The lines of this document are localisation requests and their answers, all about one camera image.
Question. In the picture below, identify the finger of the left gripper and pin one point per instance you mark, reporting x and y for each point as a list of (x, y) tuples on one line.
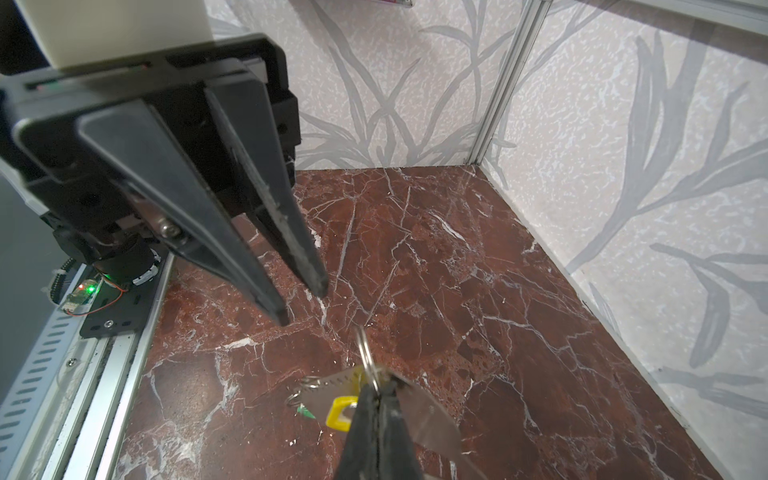
[(242, 113), (133, 140)]

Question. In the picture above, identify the green circuit board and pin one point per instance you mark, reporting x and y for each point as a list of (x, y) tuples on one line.
[(80, 296)]

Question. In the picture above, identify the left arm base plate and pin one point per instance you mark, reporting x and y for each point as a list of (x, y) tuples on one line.
[(117, 313)]

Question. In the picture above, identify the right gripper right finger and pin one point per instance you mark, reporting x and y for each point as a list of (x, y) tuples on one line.
[(397, 458)]

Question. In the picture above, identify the steel key organizer plate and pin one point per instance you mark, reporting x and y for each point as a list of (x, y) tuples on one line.
[(428, 423)]

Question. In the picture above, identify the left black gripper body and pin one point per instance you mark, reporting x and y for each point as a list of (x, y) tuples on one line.
[(40, 110)]

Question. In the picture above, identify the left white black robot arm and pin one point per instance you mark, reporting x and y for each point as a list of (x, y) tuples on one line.
[(131, 255)]

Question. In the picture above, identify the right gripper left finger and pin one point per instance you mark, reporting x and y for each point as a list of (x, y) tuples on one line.
[(359, 459)]

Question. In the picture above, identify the aluminium mounting rail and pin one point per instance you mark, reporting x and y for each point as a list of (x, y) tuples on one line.
[(66, 412)]

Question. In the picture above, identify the yellow capped key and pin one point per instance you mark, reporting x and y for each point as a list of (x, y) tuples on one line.
[(341, 412)]

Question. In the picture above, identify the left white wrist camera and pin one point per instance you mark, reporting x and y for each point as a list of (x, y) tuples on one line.
[(75, 33)]

